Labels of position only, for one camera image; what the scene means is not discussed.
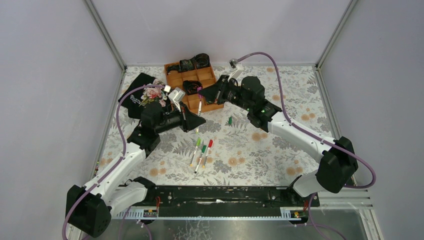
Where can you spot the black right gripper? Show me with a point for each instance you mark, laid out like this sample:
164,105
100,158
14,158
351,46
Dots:
219,91

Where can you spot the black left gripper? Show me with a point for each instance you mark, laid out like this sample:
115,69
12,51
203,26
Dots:
184,117

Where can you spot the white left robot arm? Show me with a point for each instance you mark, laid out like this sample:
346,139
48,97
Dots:
90,207

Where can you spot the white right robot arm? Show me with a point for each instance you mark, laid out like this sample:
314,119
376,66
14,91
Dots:
336,164

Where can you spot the wooden compartment tray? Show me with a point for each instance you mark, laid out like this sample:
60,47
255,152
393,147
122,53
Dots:
207,78

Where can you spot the rolled dark tie centre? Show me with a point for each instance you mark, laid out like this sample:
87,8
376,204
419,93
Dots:
191,87

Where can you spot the rolled dark tie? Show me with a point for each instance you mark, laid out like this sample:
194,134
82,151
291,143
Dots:
191,87
202,60

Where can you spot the rolled dark tie back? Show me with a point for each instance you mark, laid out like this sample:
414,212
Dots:
202,60

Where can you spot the dark tie back left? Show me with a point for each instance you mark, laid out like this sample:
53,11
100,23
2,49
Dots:
183,65

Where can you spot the floral patterned table cover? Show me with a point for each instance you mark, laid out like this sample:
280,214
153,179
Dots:
242,155

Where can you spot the black floral cloth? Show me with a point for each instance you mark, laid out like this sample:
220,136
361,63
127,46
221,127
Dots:
136,102

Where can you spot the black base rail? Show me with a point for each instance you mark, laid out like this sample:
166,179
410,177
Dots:
223,202

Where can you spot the aluminium frame rail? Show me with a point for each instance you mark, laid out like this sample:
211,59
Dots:
97,19

